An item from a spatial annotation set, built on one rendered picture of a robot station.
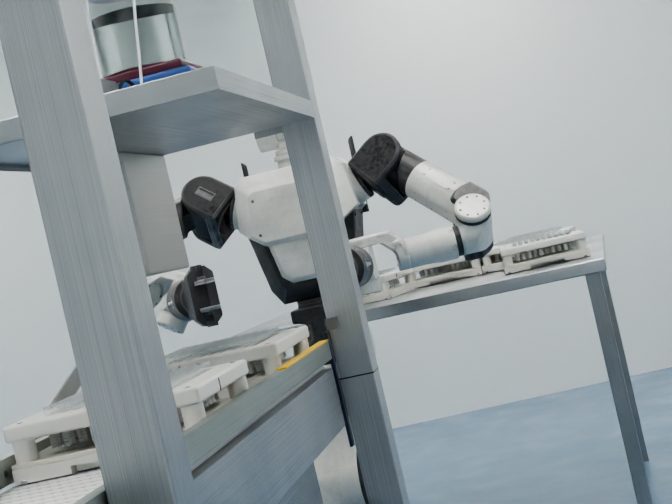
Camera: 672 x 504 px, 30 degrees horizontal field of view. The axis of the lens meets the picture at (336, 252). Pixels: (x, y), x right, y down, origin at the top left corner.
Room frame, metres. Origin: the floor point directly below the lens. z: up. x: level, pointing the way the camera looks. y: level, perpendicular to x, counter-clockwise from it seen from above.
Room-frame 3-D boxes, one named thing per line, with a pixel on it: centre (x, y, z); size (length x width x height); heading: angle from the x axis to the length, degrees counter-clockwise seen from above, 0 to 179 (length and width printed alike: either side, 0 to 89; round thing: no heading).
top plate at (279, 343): (1.99, 0.22, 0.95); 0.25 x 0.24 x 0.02; 170
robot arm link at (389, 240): (2.65, -0.08, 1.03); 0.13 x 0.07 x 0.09; 92
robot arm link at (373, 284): (2.63, -0.03, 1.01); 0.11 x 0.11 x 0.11; 72
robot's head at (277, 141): (2.86, 0.06, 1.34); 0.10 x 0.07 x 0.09; 80
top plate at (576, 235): (3.68, -0.59, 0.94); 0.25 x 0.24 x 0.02; 82
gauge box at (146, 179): (2.08, 0.32, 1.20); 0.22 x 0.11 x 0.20; 170
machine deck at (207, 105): (1.86, 0.22, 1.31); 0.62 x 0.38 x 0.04; 170
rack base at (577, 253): (3.68, -0.59, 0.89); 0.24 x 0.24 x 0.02; 82
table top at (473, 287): (4.19, -0.32, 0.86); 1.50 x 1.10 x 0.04; 168
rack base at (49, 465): (1.58, 0.29, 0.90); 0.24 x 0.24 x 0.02; 80
